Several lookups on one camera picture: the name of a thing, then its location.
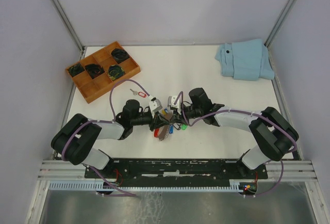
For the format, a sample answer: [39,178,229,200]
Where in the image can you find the black red rolled band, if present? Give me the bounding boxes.
[85,63,105,79]

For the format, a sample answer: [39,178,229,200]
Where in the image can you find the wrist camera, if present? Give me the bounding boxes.
[148,95,162,113]
[168,95,182,114]

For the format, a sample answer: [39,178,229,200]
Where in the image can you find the black key tag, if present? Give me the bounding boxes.
[173,123,181,131]

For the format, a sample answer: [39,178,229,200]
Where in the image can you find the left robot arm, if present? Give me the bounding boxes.
[51,99,169,178]

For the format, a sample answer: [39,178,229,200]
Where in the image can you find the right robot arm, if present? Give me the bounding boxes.
[168,88,299,178]

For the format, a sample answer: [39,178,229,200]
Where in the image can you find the purple cable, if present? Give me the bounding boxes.
[175,91,297,198]
[61,79,155,198]

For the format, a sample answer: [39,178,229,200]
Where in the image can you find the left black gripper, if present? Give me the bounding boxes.
[131,110,170,132]

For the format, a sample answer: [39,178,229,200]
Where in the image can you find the black green rolled band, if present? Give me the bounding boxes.
[107,65,125,81]

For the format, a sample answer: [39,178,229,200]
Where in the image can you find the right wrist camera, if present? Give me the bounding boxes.
[168,95,182,114]

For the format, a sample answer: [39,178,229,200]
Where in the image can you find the grey cable duct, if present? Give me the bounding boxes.
[48,179,256,191]

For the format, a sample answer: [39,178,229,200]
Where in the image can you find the wooden compartment tray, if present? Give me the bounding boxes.
[65,41,141,104]

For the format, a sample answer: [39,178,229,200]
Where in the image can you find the black yellow rolled band left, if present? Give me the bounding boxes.
[68,63,84,77]

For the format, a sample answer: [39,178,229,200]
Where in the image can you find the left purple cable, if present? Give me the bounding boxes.
[61,79,155,198]

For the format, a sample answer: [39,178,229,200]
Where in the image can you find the black rolled band back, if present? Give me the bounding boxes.
[111,48,130,64]

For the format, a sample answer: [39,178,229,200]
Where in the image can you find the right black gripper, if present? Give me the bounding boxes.
[169,103,202,126]

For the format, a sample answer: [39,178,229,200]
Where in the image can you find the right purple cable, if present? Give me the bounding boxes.
[175,91,297,198]

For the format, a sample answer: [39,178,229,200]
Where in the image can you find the metal key holder red handle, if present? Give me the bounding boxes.
[154,113,173,141]

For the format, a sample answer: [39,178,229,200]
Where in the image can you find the light blue folded cloth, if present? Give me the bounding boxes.
[215,39,275,81]

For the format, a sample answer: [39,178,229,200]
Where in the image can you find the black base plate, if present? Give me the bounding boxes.
[100,158,268,187]

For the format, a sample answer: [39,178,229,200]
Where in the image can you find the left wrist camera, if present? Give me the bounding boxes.
[148,95,162,113]

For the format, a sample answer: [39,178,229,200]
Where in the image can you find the key with red tag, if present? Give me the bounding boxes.
[130,89,147,98]

